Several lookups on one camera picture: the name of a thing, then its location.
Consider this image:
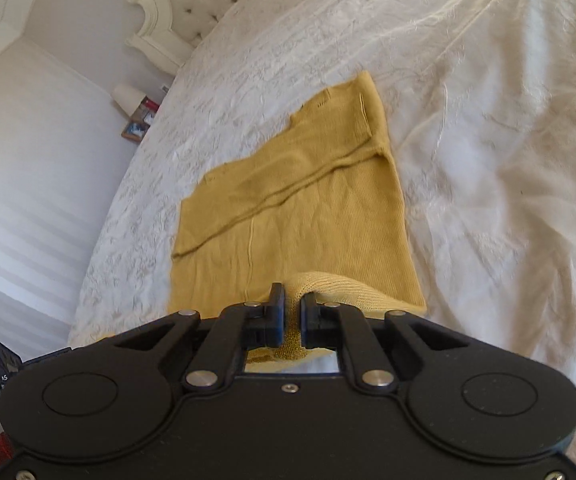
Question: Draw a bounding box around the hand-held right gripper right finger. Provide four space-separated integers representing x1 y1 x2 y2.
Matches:
300 292 500 395

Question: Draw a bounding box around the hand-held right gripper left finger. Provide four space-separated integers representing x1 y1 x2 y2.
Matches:
75 282 287 395

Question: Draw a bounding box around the yellow knitted sweater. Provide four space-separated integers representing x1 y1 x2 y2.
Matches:
168 71 428 376

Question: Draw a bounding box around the bed with white bedspread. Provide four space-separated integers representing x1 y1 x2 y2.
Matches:
68 0 576 442

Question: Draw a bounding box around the white shade table lamp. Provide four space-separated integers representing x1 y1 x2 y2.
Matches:
112 82 147 114

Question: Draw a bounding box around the cream tufted headboard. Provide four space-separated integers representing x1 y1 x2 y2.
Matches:
125 0 290 77

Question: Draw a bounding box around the wooden photo frame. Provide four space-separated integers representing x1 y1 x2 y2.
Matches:
121 119 149 142

